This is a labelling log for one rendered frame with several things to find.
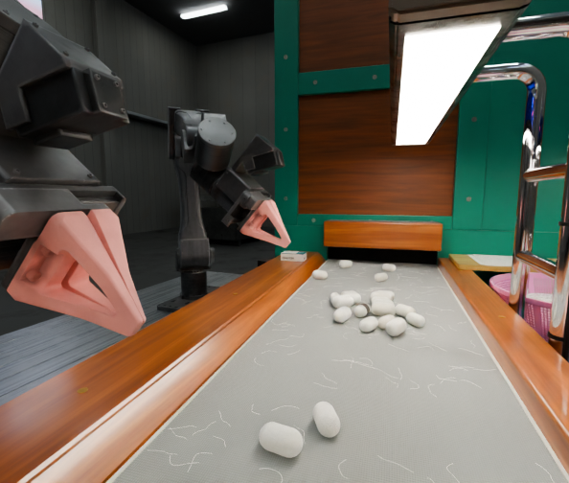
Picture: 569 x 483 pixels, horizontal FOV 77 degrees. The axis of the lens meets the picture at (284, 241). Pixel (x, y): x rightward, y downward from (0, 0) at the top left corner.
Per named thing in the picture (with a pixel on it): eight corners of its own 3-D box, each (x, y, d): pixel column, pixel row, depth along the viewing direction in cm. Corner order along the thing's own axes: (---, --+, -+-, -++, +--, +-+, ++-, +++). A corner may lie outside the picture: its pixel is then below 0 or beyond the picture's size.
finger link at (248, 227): (307, 226, 62) (269, 192, 64) (297, 231, 56) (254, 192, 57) (284, 254, 64) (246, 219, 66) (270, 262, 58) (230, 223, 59)
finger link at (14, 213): (188, 282, 23) (95, 189, 25) (105, 317, 17) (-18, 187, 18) (136, 348, 25) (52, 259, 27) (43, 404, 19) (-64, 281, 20)
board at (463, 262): (458, 269, 80) (459, 264, 80) (448, 258, 94) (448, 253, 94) (641, 279, 70) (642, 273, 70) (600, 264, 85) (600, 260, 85)
